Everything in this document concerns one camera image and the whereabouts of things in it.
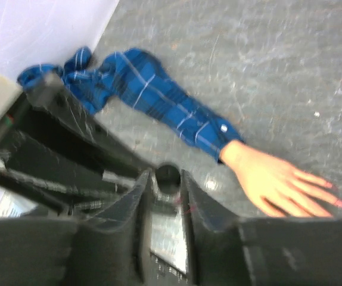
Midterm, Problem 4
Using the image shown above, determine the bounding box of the mannequin hand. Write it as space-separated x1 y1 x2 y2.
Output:
220 141 342 217

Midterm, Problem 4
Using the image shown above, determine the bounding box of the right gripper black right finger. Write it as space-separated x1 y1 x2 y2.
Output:
181 171 342 285

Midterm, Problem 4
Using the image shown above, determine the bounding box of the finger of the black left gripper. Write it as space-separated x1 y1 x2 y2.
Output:
0 130 135 216
24 73 150 178

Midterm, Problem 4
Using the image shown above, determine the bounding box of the blue plaid shirt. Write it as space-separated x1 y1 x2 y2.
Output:
17 47 241 160

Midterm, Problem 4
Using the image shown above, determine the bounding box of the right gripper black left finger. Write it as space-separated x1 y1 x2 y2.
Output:
0 171 153 285

